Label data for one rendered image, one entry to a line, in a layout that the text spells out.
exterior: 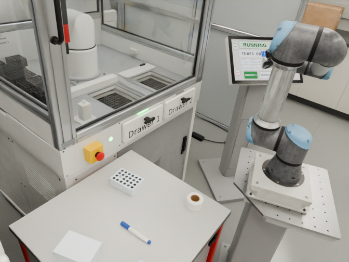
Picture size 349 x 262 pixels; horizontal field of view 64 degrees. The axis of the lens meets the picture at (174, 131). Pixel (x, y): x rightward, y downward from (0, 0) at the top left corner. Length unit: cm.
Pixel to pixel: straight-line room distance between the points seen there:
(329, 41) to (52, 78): 90
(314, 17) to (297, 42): 312
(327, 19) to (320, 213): 307
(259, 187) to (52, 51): 95
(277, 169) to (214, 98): 188
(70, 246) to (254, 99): 154
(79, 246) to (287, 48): 95
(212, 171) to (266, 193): 125
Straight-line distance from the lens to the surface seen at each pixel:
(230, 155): 233
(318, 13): 415
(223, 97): 303
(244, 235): 158
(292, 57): 107
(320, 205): 144
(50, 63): 102
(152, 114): 147
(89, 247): 103
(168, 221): 115
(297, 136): 124
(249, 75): 188
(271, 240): 158
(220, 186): 238
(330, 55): 107
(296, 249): 225
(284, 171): 132
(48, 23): 98
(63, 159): 121
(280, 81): 112
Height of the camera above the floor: 166
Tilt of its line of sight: 34 degrees down
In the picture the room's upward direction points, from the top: 7 degrees clockwise
